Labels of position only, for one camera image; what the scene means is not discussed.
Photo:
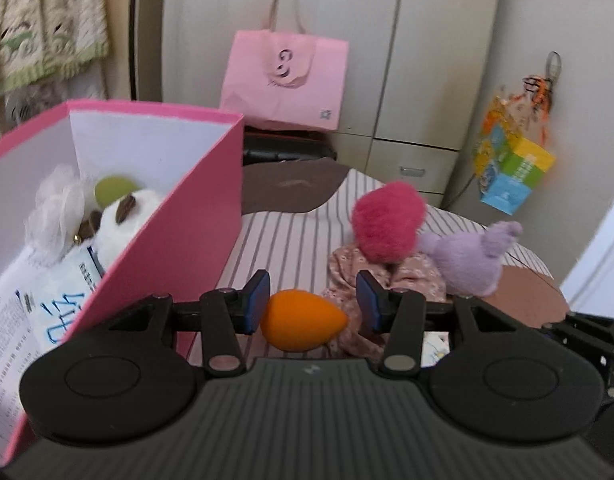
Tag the purple plush toy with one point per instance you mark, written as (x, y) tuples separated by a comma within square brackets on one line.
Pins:
[(467, 260)]

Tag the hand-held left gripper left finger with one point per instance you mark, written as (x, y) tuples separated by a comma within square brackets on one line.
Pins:
[(257, 305)]

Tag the white green fleece robe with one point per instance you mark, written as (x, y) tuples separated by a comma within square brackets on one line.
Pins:
[(37, 10)]

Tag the blue white wipes pack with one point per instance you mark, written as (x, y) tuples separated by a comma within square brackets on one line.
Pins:
[(37, 310)]

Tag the black clothes rack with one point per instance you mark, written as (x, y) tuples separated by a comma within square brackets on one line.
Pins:
[(135, 35)]

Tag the colourful gift bag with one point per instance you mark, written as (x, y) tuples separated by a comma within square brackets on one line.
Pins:
[(517, 170)]

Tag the white mesh gauze bag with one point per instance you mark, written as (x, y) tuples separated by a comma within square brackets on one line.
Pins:
[(52, 215)]

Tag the white brown plush dog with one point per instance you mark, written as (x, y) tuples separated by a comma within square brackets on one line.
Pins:
[(132, 230)]

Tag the pink paper bag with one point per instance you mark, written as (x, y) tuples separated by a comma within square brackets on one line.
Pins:
[(282, 95)]

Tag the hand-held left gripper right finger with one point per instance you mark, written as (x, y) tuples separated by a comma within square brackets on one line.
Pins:
[(369, 305)]

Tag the black wall hook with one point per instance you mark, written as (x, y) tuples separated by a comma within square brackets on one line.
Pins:
[(553, 62)]

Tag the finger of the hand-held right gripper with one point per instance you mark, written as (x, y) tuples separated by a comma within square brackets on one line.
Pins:
[(587, 340)]

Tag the black bag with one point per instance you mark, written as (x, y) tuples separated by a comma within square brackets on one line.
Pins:
[(287, 147)]

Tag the orange makeup sponge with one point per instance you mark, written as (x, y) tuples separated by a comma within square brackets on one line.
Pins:
[(302, 320)]

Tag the grey wardrobe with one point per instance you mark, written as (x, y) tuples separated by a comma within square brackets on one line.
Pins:
[(362, 10)]

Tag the pink cardboard box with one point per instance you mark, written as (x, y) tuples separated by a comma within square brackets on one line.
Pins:
[(187, 210)]

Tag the white fleece pajama pants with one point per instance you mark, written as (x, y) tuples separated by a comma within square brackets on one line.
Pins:
[(47, 102)]

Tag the pink fluffy pompom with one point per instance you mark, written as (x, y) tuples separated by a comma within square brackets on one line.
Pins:
[(387, 220)]

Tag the white door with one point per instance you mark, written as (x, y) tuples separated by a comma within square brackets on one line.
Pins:
[(607, 260)]

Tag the green round toy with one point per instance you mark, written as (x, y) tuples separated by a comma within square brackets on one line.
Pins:
[(114, 187)]

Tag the floral fabric scrunchie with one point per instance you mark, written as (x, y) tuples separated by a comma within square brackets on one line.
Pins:
[(352, 267)]

